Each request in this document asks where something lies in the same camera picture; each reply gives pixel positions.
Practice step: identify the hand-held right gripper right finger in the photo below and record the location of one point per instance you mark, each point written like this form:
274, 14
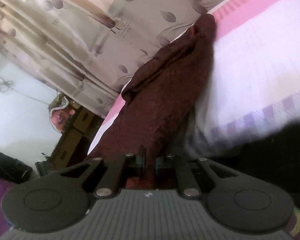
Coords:
160, 165

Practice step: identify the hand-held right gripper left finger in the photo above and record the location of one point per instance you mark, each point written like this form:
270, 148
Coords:
141, 161

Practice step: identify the dark maroon garment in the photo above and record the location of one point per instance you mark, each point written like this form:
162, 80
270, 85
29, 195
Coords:
165, 85

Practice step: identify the brown wooden cabinet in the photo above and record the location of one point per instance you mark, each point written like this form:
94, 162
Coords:
77, 132

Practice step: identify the black bag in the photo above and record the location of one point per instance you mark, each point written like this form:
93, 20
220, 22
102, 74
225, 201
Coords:
7, 165

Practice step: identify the pink and white bedsheet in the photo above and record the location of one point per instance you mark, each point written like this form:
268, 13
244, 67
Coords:
260, 62

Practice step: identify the purple patterned cloth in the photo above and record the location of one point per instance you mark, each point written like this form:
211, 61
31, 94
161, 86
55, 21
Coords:
0, 200

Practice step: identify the beige leaf print curtain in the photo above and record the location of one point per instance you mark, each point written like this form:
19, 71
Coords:
72, 30

